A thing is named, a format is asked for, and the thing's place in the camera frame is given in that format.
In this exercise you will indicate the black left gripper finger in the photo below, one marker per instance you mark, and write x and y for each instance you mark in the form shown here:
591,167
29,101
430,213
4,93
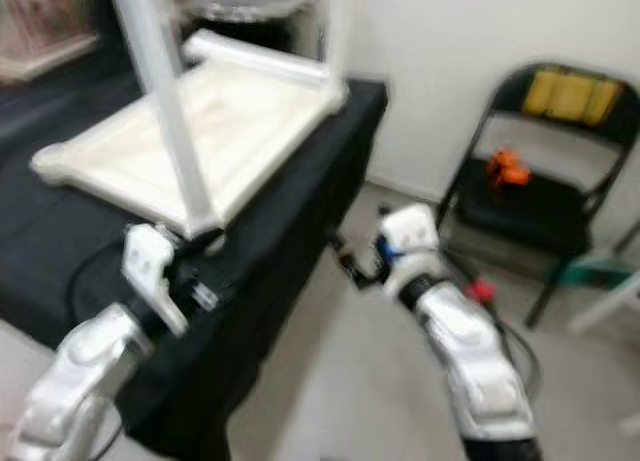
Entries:
205,243

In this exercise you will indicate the white plastic table leg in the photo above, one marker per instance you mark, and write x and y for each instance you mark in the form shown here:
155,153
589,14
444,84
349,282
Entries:
260,59
338,26
165,111

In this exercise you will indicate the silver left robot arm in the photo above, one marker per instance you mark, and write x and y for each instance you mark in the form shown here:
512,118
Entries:
80,381

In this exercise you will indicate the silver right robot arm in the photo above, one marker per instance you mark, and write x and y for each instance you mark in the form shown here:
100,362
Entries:
470,361

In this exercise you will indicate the orange black device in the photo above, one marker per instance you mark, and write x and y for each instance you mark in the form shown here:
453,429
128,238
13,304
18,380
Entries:
507,169

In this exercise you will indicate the black folding chair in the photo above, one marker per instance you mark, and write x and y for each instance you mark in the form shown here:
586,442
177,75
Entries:
520,216

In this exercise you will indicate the black tablecloth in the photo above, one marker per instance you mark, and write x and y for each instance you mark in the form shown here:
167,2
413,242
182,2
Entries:
60,231

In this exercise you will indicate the wooden side table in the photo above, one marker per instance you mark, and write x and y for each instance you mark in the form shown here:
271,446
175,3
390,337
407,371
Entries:
50,61

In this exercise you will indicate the red food poster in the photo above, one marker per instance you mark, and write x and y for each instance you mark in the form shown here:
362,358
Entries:
55,16

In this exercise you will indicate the clear bin orange lid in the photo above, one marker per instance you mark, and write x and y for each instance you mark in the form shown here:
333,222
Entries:
20,21

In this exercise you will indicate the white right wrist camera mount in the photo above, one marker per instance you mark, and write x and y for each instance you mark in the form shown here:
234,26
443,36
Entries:
410,236

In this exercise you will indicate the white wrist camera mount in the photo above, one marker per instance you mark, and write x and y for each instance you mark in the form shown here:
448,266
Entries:
410,236
150,266

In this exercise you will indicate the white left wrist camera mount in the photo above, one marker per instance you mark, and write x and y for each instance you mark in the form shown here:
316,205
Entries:
150,266

